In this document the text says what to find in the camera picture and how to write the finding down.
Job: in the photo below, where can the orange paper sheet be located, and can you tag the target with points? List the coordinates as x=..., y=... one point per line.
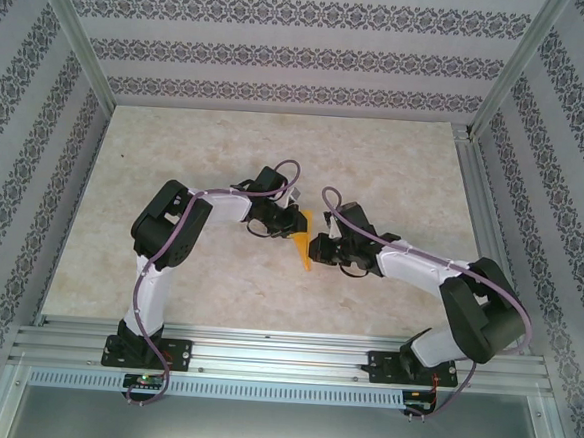
x=304, y=245

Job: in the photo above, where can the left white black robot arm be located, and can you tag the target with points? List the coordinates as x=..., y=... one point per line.
x=149, y=294

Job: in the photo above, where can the grey sheet metal panel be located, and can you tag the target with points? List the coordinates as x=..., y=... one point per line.
x=277, y=431

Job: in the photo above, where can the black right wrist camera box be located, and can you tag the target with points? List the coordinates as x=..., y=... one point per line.
x=352, y=214

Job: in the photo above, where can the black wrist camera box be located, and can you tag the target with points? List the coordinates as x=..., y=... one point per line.
x=352, y=214
x=269, y=180

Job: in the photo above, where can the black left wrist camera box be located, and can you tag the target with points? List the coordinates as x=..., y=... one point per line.
x=269, y=180

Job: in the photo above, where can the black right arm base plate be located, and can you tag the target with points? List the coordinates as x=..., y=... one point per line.
x=379, y=368

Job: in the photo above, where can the long aluminium mounting rail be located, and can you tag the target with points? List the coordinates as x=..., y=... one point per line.
x=282, y=353

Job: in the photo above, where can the aluminium side rail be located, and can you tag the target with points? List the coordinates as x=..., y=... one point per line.
x=492, y=218

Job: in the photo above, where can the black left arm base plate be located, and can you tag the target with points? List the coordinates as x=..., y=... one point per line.
x=179, y=354

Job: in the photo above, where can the aluminium frame post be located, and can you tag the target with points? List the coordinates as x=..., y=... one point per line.
x=521, y=64
x=74, y=33

